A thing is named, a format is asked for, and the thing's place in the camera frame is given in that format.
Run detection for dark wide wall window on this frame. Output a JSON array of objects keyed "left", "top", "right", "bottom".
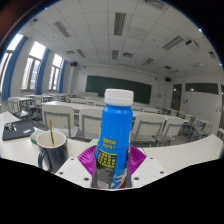
[{"left": 185, "top": 82, "right": 219, "bottom": 95}]

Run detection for wooden stir stick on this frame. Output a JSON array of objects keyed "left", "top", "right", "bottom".
[{"left": 49, "top": 118, "right": 56, "bottom": 148}]

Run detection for ceiling projector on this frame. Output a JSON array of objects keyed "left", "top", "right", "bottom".
[{"left": 185, "top": 39, "right": 201, "bottom": 51}]

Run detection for green chalkboard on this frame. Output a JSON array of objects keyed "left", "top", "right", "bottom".
[{"left": 85, "top": 75, "right": 153, "bottom": 104}]

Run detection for group of white desks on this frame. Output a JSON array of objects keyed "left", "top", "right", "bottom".
[{"left": 6, "top": 91, "right": 214, "bottom": 133}]

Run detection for dark blue mug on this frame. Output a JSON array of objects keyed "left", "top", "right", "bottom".
[{"left": 35, "top": 129, "right": 70, "bottom": 174}]

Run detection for group of white chairs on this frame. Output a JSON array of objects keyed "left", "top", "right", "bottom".
[{"left": 8, "top": 93, "right": 224, "bottom": 148}]

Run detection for blue drink bottle white cap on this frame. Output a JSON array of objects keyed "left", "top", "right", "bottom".
[{"left": 90, "top": 88, "right": 135, "bottom": 190}]

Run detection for blue curtain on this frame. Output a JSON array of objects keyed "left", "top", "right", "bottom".
[
  {"left": 57, "top": 59, "right": 67, "bottom": 94},
  {"left": 34, "top": 48, "right": 51, "bottom": 96},
  {"left": 1, "top": 35, "right": 28, "bottom": 101}
]

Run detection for dark brown door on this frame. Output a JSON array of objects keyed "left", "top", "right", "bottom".
[{"left": 171, "top": 83, "right": 183, "bottom": 112}]

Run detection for group of ceiling lights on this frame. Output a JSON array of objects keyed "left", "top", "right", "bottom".
[{"left": 28, "top": 0, "right": 218, "bottom": 69}]

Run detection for tall window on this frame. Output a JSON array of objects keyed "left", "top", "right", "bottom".
[
  {"left": 0, "top": 33, "right": 24, "bottom": 86},
  {"left": 48, "top": 53, "right": 63, "bottom": 92},
  {"left": 21, "top": 41, "right": 46, "bottom": 92}
]

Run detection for black closed laptop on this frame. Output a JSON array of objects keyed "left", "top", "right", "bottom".
[{"left": 1, "top": 119, "right": 36, "bottom": 142}]

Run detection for bunch of keys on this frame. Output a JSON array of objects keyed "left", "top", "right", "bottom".
[{"left": 4, "top": 122, "right": 17, "bottom": 132}]

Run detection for green sponge block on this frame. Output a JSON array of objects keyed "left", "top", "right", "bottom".
[{"left": 29, "top": 129, "right": 44, "bottom": 145}]

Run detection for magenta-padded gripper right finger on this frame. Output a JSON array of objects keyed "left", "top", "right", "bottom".
[{"left": 126, "top": 144, "right": 167, "bottom": 188}]

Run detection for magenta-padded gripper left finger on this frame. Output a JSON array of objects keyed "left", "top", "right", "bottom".
[{"left": 54, "top": 144, "right": 99, "bottom": 189}]

